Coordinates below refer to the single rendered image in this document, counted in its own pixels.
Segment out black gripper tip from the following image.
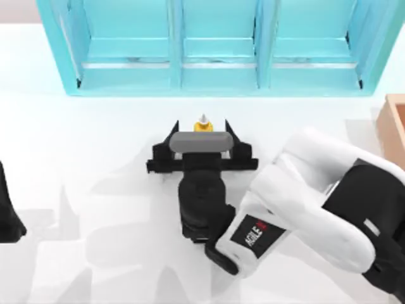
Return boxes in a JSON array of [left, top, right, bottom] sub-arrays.
[[0, 161, 28, 245]]

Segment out salmon-coloured shallow box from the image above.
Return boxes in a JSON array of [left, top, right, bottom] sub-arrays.
[[375, 93, 405, 166]]

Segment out yellow bottle with white tip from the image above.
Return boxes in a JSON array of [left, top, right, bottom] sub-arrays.
[[193, 113, 216, 133]]

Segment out light blue rack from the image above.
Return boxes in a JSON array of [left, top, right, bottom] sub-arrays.
[[35, 0, 401, 99]]

